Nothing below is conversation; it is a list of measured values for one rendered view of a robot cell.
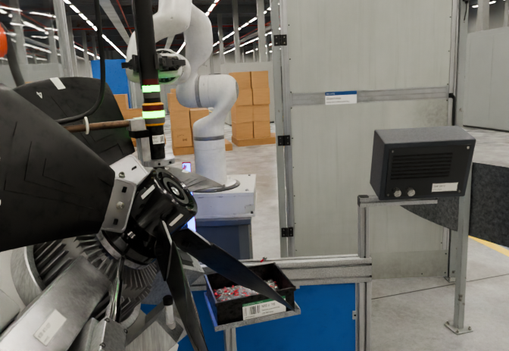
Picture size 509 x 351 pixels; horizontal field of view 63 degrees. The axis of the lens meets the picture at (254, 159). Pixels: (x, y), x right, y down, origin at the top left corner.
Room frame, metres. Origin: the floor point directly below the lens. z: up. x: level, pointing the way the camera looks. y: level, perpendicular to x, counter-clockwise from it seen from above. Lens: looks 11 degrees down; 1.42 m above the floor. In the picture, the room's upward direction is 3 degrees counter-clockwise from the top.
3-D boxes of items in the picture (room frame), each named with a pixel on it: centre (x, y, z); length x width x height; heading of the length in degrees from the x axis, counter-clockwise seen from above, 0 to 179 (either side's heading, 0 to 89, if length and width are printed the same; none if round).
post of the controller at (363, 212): (1.21, -0.33, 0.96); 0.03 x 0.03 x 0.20; 0
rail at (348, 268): (1.21, 0.10, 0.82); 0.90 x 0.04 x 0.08; 90
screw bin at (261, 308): (1.05, 0.03, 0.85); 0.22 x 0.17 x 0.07; 106
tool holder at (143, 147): (0.85, 0.21, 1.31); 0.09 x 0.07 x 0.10; 125
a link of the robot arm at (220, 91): (1.57, 0.14, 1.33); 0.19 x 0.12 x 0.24; 86
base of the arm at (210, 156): (1.57, 0.17, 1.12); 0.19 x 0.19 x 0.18
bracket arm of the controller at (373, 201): (1.21, -0.43, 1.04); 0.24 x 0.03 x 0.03; 90
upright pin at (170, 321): (0.73, 0.18, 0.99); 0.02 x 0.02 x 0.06
